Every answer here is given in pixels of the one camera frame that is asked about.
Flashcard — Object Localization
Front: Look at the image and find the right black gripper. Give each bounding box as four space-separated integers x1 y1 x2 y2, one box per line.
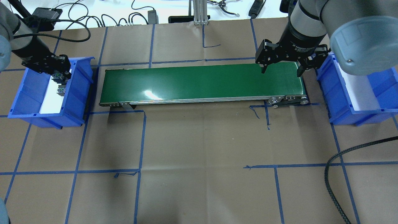
255 31 329 77

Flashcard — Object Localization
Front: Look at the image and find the red push button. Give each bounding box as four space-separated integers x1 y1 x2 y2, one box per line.
56 85 67 96

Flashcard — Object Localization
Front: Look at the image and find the black power adapter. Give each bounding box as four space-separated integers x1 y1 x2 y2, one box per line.
147 10 158 24

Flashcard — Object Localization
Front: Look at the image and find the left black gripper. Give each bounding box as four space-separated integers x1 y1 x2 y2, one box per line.
22 54 71 75

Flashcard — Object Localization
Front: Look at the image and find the green conveyor belt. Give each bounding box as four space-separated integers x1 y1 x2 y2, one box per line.
98 62 307 107

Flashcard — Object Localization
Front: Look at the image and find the white foam pad left bin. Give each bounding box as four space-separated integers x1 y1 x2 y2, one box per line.
39 78 64 114

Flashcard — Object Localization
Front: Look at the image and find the right blue plastic bin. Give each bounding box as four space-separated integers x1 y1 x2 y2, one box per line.
317 53 398 126

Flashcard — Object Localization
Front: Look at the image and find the white foam pad bin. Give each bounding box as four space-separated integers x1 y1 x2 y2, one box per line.
337 64 381 111
39 78 64 114

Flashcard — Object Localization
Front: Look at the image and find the white foam pad right bin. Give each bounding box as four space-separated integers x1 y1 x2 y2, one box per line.
337 64 381 111

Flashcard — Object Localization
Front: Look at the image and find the aluminium frame post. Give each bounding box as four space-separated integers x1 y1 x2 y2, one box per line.
192 0 209 26

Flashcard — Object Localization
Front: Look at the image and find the black braided cable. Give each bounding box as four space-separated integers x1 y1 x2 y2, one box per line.
324 136 398 224

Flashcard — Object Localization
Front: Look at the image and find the blue plastic bin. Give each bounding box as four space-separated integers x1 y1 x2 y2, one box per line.
317 53 398 126
7 57 94 129

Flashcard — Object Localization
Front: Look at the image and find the left blue plastic bin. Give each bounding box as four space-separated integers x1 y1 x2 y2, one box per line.
7 57 94 129

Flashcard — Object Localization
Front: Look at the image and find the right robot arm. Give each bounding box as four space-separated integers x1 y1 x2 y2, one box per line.
255 0 398 77

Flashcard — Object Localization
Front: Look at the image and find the yellow push button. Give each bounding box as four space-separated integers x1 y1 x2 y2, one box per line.
51 72 70 85

